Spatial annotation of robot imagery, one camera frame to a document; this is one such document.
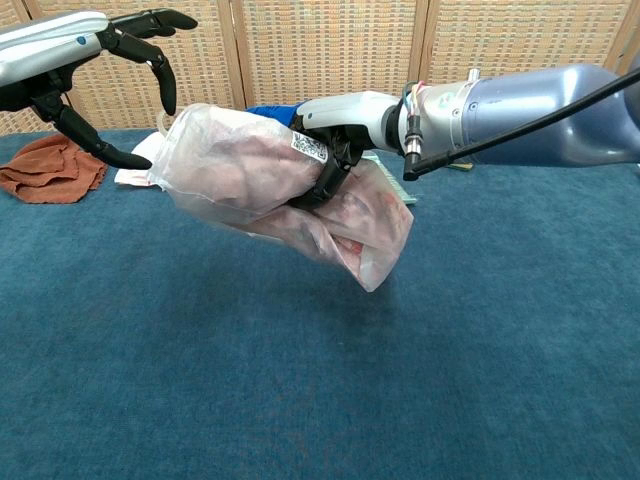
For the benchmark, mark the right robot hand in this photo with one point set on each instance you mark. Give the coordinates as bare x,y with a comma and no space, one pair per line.
350,115

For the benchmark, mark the transparent plastic bag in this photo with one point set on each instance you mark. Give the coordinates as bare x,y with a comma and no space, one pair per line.
200,130

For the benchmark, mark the blue felt table mat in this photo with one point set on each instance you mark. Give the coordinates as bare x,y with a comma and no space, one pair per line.
250,375

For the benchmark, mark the pink white wet wipes pack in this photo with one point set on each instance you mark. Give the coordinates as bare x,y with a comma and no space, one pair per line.
142,160

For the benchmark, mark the green mini dustpan set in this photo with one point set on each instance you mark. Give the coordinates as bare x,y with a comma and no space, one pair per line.
395,187

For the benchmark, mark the brown cloth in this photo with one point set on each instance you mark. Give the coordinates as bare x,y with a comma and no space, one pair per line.
45,170

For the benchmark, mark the woven folding screen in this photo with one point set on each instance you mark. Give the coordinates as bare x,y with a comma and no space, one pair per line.
325,50

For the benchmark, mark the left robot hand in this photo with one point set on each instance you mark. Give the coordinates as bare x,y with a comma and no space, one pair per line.
40,45

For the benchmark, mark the blue black fabric pouch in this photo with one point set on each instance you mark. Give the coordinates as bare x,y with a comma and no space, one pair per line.
272,112

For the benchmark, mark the pink floral garment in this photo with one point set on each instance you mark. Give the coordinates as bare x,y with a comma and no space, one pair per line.
250,175

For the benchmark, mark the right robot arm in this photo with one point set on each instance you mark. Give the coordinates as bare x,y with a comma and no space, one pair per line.
530,110

